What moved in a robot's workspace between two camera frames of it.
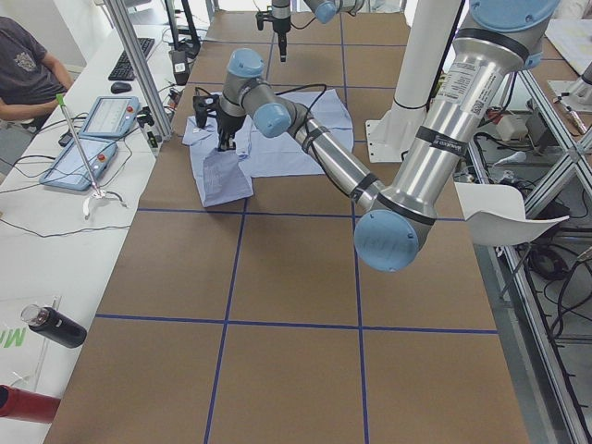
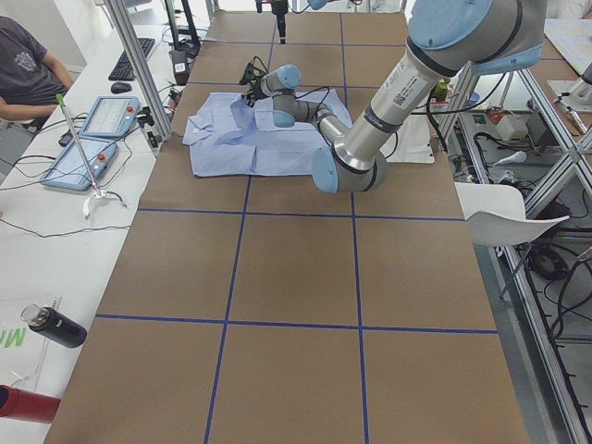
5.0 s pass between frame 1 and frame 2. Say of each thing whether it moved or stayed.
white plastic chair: stayed
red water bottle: stayed
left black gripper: moved
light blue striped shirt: moved
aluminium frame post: stayed
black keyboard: stayed
